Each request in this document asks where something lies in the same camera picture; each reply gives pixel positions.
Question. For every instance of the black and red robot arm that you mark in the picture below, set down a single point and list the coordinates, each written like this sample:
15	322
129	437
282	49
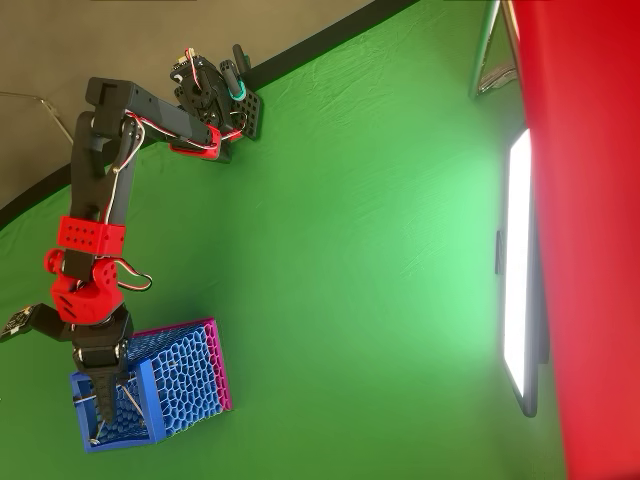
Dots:
92	180

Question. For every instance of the blue lattice basket pink base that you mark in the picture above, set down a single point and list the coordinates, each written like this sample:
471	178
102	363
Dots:
185	380

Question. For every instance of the green cloth with black border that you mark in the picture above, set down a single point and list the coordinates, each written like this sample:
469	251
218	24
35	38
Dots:
350	250

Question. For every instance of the bright LED light panel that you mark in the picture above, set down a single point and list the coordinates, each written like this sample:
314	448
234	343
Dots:
517	260

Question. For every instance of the blurred red object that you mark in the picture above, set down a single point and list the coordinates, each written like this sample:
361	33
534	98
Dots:
590	225

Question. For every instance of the small wrist camera board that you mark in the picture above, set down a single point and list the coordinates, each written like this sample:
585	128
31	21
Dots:
17	320

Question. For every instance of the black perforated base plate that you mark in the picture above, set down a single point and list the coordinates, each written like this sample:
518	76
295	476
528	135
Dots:
250	112

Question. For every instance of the metal stand frame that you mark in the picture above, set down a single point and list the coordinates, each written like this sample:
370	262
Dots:
482	50

